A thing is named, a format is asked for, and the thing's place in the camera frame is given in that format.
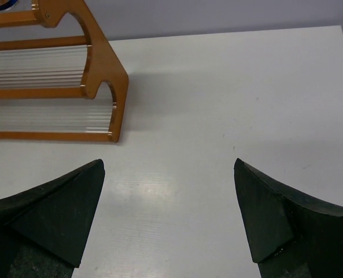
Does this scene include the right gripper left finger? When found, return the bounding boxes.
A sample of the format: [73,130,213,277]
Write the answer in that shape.
[0,159,105,277]

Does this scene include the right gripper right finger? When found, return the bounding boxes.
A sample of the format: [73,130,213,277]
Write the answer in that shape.
[234,159,343,277]

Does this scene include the energy drink can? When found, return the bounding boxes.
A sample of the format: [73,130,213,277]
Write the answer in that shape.
[0,0,17,9]

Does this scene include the wooden two-tier shelf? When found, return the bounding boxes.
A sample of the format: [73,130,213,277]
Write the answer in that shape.
[0,0,130,144]

